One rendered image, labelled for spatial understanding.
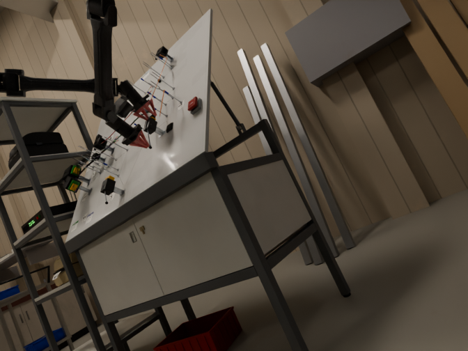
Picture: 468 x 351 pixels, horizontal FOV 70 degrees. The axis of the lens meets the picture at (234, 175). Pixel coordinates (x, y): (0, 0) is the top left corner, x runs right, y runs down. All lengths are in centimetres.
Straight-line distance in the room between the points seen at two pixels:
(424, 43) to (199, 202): 225
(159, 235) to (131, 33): 341
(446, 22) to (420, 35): 17
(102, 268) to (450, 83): 262
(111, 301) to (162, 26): 320
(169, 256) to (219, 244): 30
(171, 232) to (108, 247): 48
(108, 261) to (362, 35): 249
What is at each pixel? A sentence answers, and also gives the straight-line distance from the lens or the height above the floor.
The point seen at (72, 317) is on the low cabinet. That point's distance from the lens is 522.
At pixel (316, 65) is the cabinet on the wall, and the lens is 310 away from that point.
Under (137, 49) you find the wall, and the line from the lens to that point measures 453.
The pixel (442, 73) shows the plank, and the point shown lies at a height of 90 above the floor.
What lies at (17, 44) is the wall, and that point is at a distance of 643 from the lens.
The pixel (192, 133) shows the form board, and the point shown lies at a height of 98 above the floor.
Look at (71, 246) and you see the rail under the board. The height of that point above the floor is 83.
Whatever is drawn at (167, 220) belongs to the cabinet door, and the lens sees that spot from 151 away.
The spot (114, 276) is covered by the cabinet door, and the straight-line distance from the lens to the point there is 194.
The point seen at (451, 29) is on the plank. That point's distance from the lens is 307.
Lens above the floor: 60
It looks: 6 degrees up
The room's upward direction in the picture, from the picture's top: 25 degrees counter-clockwise
